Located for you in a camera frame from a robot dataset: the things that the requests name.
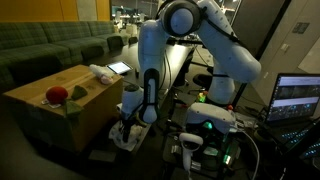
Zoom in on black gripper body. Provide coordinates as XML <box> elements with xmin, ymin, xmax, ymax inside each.
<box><xmin>120</xmin><ymin>114</ymin><xmax>134</xmax><ymax>135</ymax></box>

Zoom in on white towel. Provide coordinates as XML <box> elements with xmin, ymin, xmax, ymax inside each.
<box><xmin>108</xmin><ymin>119</ymin><xmax>144</xmax><ymax>153</ymax></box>

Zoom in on white pink plush toy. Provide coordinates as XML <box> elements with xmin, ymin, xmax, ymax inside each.
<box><xmin>88</xmin><ymin>63</ymin><xmax>115</xmax><ymax>86</ymax></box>

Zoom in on large cardboard box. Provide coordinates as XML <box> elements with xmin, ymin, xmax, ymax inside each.
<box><xmin>2</xmin><ymin>64</ymin><xmax>124</xmax><ymax>154</ymax></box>

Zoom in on dark grey flat block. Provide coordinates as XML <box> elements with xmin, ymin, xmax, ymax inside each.
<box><xmin>88</xmin><ymin>149</ymin><xmax>118</xmax><ymax>164</ymax></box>

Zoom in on lit tablet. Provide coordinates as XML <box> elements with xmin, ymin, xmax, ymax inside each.
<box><xmin>105</xmin><ymin>60</ymin><xmax>134</xmax><ymax>76</ymax></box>

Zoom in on white VR controller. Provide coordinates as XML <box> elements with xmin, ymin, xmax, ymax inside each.
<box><xmin>178</xmin><ymin>132</ymin><xmax>204</xmax><ymax>174</ymax></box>

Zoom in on red plush rose green leaves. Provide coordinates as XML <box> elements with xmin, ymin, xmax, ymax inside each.
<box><xmin>40</xmin><ymin>84</ymin><xmax>88</xmax><ymax>129</ymax></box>

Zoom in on small green yellow object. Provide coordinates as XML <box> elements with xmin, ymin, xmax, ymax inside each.
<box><xmin>196</xmin><ymin>90</ymin><xmax>210</xmax><ymax>104</ymax></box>

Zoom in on white VR headset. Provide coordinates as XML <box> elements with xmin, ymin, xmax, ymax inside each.
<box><xmin>184</xmin><ymin>102</ymin><xmax>237</xmax><ymax>135</ymax></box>

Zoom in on black device green lights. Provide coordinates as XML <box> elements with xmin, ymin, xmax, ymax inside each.
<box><xmin>162</xmin><ymin>124</ymin><xmax>243</xmax><ymax>179</ymax></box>

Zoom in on black equipment bar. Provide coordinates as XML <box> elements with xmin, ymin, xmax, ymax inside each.
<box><xmin>166</xmin><ymin>35</ymin><xmax>208</xmax><ymax>46</ymax></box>

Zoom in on green plaid sofa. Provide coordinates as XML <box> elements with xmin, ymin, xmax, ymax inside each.
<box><xmin>0</xmin><ymin>20</ymin><xmax>139</xmax><ymax>94</ymax></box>

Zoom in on open black laptop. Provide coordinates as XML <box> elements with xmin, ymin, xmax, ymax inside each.
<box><xmin>264</xmin><ymin>72</ymin><xmax>320</xmax><ymax>161</ymax></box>

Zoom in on white wall switch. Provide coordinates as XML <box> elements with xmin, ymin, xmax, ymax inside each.
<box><xmin>280</xmin><ymin>42</ymin><xmax>291</xmax><ymax>53</ymax></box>

